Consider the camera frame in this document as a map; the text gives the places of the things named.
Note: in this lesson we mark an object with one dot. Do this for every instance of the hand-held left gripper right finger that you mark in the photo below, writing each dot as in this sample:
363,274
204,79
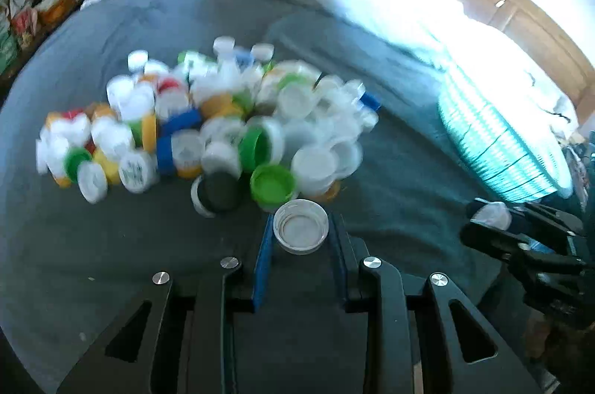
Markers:
338,264

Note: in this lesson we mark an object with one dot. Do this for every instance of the pile of mixed bottle caps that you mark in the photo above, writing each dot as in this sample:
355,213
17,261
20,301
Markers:
218,129

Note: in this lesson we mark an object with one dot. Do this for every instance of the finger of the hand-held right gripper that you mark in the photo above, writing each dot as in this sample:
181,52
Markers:
492,243
553,221

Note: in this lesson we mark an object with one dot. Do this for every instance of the small white bottle cap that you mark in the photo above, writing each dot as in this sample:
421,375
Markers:
492,215

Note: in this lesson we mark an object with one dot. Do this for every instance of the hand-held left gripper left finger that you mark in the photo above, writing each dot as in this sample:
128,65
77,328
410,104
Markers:
262,264

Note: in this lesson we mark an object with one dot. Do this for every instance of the white ribbed bottle cap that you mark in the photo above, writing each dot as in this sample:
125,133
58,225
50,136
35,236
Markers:
301,231

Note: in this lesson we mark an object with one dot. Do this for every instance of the white duvet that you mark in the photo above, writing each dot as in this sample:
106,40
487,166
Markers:
418,12

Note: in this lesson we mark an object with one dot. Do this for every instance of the wooden headboard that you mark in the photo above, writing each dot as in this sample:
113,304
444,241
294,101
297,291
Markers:
534,17

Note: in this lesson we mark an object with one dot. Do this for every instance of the teal plastic basket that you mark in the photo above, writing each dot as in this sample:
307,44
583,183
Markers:
502,143

